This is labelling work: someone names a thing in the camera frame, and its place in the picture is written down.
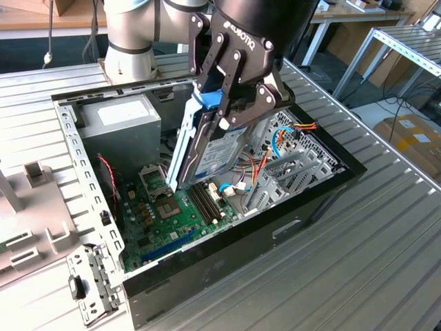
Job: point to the small brown cardboard box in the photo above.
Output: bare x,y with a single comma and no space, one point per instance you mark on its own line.
63,7

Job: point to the grey power supply unit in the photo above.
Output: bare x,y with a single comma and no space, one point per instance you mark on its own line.
120,138

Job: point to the grey metal drive cage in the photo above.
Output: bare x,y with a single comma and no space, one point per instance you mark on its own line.
260,136

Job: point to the hard disk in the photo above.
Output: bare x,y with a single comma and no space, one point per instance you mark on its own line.
213,155

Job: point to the labelled brown cardboard box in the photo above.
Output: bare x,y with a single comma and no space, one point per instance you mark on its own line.
413,138

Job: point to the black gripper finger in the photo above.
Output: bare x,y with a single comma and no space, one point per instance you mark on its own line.
255,103
198,45

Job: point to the large brown cardboard box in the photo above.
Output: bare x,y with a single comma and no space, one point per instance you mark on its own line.
344,41

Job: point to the grey parts rack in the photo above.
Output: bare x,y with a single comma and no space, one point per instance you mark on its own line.
34,210

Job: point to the grey metal disk bay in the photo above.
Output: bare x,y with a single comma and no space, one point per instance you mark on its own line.
270,200

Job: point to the black open PC case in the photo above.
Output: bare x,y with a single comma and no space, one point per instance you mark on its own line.
241,262

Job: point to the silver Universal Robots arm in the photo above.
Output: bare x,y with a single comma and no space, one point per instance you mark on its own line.
127,34

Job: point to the blue expansion slot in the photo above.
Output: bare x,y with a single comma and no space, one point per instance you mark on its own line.
169,246

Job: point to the green motherboard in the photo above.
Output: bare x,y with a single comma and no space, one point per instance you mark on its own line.
165,234

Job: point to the wooden desk white frame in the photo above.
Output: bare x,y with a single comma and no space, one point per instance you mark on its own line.
361,17

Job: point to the CPU socket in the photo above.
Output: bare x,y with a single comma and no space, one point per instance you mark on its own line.
167,208

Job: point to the black RAM slot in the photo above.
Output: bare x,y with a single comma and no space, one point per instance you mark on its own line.
209,207
201,207
214,207
205,207

